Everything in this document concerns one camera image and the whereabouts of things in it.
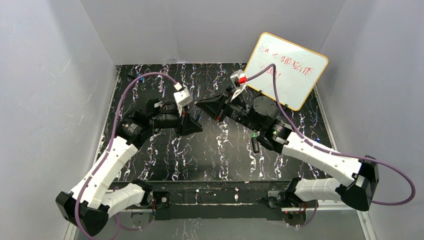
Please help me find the green black highlighter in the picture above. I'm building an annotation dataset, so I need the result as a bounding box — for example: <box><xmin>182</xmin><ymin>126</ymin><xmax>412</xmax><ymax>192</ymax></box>
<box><xmin>250</xmin><ymin>133</ymin><xmax>260</xmax><ymax>154</ymax></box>

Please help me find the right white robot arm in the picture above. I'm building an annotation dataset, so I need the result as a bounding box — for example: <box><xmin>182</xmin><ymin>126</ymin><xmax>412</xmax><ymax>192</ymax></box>
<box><xmin>196</xmin><ymin>87</ymin><xmax>379</xmax><ymax>212</ymax></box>

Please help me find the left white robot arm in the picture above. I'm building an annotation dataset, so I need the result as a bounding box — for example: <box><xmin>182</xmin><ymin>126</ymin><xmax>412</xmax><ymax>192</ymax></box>
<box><xmin>55</xmin><ymin>98</ymin><xmax>203</xmax><ymax>239</ymax></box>

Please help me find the blue capped black marker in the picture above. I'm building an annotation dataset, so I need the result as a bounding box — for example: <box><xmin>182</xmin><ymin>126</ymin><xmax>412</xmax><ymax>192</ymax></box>
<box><xmin>127</xmin><ymin>73</ymin><xmax>145</xmax><ymax>81</ymax></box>

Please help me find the yellow framed whiteboard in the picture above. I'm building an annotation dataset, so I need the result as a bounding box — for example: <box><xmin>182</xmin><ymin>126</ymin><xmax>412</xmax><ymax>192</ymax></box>
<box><xmin>244</xmin><ymin>32</ymin><xmax>329</xmax><ymax>111</ymax></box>

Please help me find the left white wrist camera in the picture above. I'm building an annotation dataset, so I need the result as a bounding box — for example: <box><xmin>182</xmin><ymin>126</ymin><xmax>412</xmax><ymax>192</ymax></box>
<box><xmin>173</xmin><ymin>82</ymin><xmax>194</xmax><ymax>117</ymax></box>

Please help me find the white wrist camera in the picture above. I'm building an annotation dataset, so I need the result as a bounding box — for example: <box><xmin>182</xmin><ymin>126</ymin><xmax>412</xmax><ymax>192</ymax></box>
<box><xmin>173</xmin><ymin>82</ymin><xmax>194</xmax><ymax>117</ymax></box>
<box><xmin>230</xmin><ymin>69</ymin><xmax>248</xmax><ymax>102</ymax></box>

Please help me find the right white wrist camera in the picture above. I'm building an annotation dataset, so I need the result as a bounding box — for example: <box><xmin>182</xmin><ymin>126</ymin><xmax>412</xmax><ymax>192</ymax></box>
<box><xmin>230</xmin><ymin>69</ymin><xmax>248</xmax><ymax>102</ymax></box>

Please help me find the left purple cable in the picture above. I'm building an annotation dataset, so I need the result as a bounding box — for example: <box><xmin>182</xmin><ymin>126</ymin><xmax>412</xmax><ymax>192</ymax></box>
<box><xmin>73</xmin><ymin>72</ymin><xmax>180</xmax><ymax>240</ymax></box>

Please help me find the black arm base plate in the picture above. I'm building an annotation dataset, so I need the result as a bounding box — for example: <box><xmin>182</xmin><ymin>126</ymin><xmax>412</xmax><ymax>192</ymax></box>
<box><xmin>77</xmin><ymin>180</ymin><xmax>319</xmax><ymax>221</ymax></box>

